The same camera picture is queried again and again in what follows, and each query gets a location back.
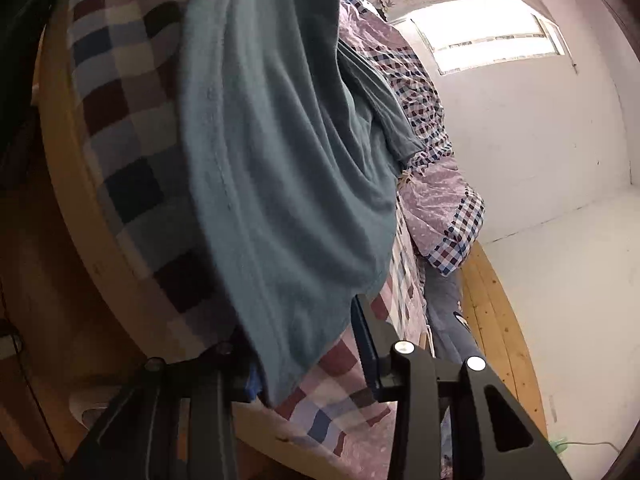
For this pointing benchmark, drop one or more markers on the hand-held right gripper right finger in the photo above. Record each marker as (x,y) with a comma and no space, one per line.
(364,355)

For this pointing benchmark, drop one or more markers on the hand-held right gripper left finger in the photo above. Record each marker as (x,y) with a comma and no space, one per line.
(215,385)

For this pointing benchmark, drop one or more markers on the teal sweatshirt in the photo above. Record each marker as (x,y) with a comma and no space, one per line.
(280,160)

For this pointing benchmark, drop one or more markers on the blue plush penguin pillow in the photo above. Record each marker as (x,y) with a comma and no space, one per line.
(445,305)

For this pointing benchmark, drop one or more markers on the wooden headboard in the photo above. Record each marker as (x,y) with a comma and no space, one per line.
(500,350)

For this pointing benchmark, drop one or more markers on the checked lilac pillow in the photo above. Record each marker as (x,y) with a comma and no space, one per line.
(440,210)

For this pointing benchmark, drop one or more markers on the checked lilac duvet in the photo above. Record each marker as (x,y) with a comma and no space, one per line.
(395,70)

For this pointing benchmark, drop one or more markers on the checked bed sheet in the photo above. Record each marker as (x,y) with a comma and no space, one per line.
(125,110)

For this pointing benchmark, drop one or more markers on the window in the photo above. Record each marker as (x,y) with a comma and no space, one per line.
(475,30)

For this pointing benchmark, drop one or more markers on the wooden bed frame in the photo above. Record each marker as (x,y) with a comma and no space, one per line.
(80,200)

